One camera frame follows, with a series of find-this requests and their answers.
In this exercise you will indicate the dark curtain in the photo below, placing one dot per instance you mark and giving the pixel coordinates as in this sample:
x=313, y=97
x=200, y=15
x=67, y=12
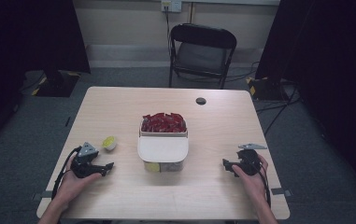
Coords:
x=331, y=62
x=26, y=37

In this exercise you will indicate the clear plastic storage box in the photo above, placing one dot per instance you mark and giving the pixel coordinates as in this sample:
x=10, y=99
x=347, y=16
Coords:
x=163, y=146

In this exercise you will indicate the yellow jelly cup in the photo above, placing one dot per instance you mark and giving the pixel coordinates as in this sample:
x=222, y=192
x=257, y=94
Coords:
x=151, y=167
x=109, y=143

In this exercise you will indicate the pile of red packets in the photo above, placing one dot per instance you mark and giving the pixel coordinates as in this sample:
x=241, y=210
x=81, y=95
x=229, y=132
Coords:
x=163, y=123

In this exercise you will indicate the grey tape strip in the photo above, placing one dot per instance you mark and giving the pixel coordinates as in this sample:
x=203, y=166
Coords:
x=282, y=191
x=41, y=195

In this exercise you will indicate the person's right hand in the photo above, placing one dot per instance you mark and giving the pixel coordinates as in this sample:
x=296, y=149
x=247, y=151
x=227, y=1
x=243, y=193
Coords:
x=253, y=183

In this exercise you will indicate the white box lid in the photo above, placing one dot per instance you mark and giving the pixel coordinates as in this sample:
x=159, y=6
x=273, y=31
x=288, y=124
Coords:
x=163, y=148

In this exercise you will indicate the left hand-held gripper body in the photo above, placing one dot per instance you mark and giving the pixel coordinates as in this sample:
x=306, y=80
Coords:
x=84, y=160

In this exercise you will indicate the black folding chair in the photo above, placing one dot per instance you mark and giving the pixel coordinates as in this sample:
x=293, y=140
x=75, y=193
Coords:
x=202, y=53

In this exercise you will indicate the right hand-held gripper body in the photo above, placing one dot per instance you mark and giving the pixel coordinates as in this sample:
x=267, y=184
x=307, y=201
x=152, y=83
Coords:
x=249, y=160

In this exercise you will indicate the black stand base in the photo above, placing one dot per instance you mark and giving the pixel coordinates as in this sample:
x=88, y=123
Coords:
x=57, y=85
x=266, y=88

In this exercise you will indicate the person's left hand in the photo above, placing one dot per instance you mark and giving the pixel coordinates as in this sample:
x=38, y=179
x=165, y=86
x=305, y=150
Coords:
x=73, y=186

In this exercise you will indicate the white wall socket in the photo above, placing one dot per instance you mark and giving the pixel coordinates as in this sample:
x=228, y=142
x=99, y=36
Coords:
x=171, y=5

